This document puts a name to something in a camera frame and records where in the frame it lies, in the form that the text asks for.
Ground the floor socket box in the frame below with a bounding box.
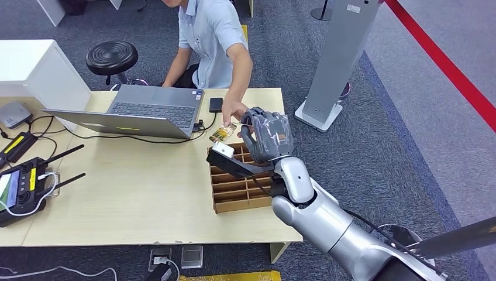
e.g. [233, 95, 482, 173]
[148, 246, 173, 272]

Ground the grey pillar stand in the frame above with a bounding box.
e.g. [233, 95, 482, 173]
[294, 0, 384, 133]

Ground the white controller cable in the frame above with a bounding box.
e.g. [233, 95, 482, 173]
[0, 172, 61, 217]

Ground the white floor cable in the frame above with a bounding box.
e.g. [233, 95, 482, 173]
[0, 265, 118, 281]

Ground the black round stool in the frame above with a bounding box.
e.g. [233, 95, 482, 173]
[85, 40, 150, 92]

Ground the black power adapter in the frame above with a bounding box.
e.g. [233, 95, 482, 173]
[145, 263, 173, 281]

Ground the round chrome base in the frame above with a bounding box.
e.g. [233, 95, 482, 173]
[370, 224, 437, 268]

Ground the white furniture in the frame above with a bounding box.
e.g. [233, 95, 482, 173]
[36, 0, 124, 28]

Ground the silver floor plate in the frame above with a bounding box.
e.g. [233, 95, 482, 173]
[180, 245, 204, 269]

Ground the black device yellow label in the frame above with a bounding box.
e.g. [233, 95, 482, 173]
[0, 132, 39, 165]

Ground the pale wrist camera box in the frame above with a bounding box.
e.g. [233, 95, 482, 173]
[211, 140, 236, 159]

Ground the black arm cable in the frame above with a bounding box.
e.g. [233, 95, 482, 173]
[343, 209, 446, 277]

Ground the white cabinet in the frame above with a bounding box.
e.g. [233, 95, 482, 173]
[0, 39, 93, 132]

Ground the black laptop cable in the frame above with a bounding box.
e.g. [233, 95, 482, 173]
[61, 123, 207, 145]

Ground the black camera bracket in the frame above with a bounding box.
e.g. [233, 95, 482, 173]
[206, 149, 277, 180]

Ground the yellow flat object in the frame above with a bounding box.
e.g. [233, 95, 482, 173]
[178, 270, 282, 281]

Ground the grey flat box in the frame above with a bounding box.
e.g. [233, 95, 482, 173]
[0, 101, 34, 130]

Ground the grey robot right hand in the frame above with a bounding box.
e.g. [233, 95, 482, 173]
[237, 107, 294, 165]

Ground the dark grey metal bar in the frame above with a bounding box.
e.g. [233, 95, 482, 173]
[407, 216, 496, 260]

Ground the black stanchion base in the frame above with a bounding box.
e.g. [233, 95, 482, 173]
[309, 0, 335, 22]

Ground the person's left hand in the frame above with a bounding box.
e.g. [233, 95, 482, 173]
[221, 100, 249, 127]

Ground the person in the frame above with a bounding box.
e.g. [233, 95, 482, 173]
[160, 0, 254, 127]

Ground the wooden card organizer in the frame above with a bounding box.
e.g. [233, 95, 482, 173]
[207, 142, 274, 214]

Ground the autumn tree print card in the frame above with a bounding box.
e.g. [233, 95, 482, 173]
[208, 122, 238, 143]

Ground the wooden desk leg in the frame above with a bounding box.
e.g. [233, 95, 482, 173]
[269, 242, 291, 265]

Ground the black remote controller with antennas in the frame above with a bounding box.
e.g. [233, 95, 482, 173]
[0, 144, 87, 228]

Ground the grey laptop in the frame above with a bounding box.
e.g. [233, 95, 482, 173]
[42, 84, 205, 141]

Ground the black phone cable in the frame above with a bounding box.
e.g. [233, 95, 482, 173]
[197, 111, 219, 131]

